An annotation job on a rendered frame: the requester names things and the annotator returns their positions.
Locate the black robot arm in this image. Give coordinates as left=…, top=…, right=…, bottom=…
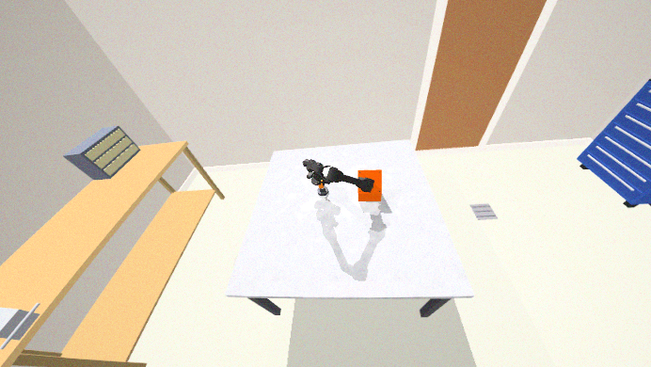
left=302, top=159, right=375, bottom=193

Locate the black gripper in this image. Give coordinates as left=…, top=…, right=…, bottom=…
left=307, top=172, right=330, bottom=186

